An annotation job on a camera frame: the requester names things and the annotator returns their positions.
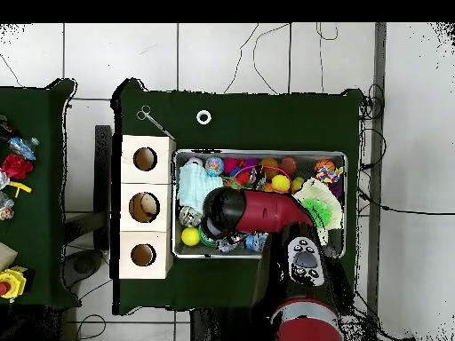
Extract crushed clear plastic bottle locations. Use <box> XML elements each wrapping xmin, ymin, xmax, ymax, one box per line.
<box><xmin>215</xmin><ymin>234</ymin><xmax>244</xmax><ymax>254</ymax></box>

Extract wooden box with three holes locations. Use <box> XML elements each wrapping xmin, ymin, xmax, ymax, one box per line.
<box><xmin>119</xmin><ymin>134</ymin><xmax>178</xmax><ymax>280</ymax></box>

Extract globe print ball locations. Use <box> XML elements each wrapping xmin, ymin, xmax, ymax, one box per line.
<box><xmin>204</xmin><ymin>156</ymin><xmax>226</xmax><ymax>177</ymax></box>

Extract light blue muslin cloth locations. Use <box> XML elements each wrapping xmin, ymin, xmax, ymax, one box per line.
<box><xmin>177</xmin><ymin>164</ymin><xmax>224</xmax><ymax>214</ymax></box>

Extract yellow smiley ball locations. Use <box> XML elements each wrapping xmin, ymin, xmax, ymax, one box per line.
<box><xmin>271</xmin><ymin>174</ymin><xmax>291</xmax><ymax>194</ymax></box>

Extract dark green tablecloth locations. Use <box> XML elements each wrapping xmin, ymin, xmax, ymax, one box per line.
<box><xmin>0</xmin><ymin>78</ymin><xmax>81</xmax><ymax>309</ymax></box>
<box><xmin>111</xmin><ymin>78</ymin><xmax>363</xmax><ymax>316</ymax></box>

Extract large green spiky toy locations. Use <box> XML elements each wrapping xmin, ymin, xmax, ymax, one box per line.
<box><xmin>303</xmin><ymin>198</ymin><xmax>333</xmax><ymax>228</ymax></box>

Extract orange basketball toy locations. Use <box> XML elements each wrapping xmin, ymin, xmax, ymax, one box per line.
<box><xmin>314</xmin><ymin>158</ymin><xmax>336</xmax><ymax>173</ymax></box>

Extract silver scissors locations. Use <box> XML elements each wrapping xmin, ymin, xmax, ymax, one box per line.
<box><xmin>136</xmin><ymin>105</ymin><xmax>176</xmax><ymax>140</ymax></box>

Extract colourful spotted cloth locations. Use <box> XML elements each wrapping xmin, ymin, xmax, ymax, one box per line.
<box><xmin>315</xmin><ymin>165</ymin><xmax>345</xmax><ymax>185</ymax></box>

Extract cream knitted cloth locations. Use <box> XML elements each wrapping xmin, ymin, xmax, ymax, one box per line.
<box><xmin>292</xmin><ymin>177</ymin><xmax>344</xmax><ymax>246</ymax></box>

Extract black upright panel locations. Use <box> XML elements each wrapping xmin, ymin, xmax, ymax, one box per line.
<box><xmin>93</xmin><ymin>124</ymin><xmax>113</xmax><ymax>250</ymax></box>

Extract yellow plastic piece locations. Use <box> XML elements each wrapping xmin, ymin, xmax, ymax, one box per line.
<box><xmin>8</xmin><ymin>180</ymin><xmax>33</xmax><ymax>199</ymax></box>

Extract blue and clear packet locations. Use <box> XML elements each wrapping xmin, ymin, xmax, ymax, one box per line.
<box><xmin>8</xmin><ymin>136</ymin><xmax>40</xmax><ymax>161</ymax></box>

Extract red crumpled item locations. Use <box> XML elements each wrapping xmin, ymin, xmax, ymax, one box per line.
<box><xmin>1</xmin><ymin>153</ymin><xmax>34</xmax><ymax>179</ymax></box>

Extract clear plastic packet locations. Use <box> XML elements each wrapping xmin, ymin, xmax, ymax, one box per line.
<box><xmin>0</xmin><ymin>191</ymin><xmax>15</xmax><ymax>221</ymax></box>

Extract beige box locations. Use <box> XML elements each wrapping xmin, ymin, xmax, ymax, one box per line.
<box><xmin>0</xmin><ymin>242</ymin><xmax>18</xmax><ymax>272</ymax></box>

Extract yellow emergency stop button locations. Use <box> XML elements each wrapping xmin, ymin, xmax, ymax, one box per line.
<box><xmin>0</xmin><ymin>266</ymin><xmax>28</xmax><ymax>302</ymax></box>

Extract wire mesh bin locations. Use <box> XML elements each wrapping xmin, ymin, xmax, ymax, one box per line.
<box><xmin>172</xmin><ymin>148</ymin><xmax>348</xmax><ymax>259</ymax></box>

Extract thin black cable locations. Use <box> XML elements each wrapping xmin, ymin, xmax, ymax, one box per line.
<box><xmin>357</xmin><ymin>190</ymin><xmax>455</xmax><ymax>217</ymax></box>
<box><xmin>251</xmin><ymin>22</ymin><xmax>291</xmax><ymax>95</ymax></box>
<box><xmin>223</xmin><ymin>22</ymin><xmax>260</xmax><ymax>94</ymax></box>

